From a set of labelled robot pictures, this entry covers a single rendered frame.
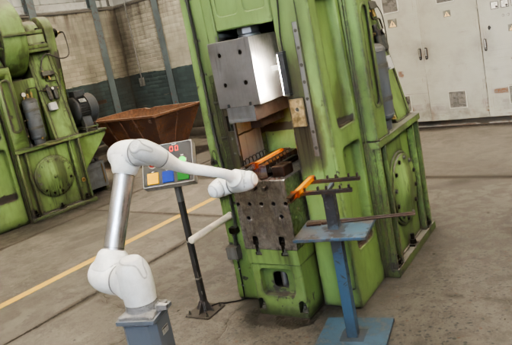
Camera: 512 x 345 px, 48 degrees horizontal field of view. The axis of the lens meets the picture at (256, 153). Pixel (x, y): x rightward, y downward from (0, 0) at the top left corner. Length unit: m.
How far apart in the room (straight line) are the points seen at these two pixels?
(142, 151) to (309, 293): 1.49
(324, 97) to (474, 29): 5.21
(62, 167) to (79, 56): 4.89
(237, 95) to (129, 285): 1.35
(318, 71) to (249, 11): 0.56
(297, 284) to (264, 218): 0.45
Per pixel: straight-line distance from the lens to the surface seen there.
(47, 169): 8.02
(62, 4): 12.78
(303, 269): 3.65
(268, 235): 3.61
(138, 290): 2.78
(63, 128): 8.21
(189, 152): 3.73
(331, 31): 3.72
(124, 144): 2.96
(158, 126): 9.77
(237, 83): 3.50
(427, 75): 8.68
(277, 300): 3.80
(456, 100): 8.60
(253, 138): 3.91
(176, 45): 12.16
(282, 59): 3.44
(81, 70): 12.60
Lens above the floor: 1.75
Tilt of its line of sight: 11 degrees down
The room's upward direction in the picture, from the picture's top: 11 degrees counter-clockwise
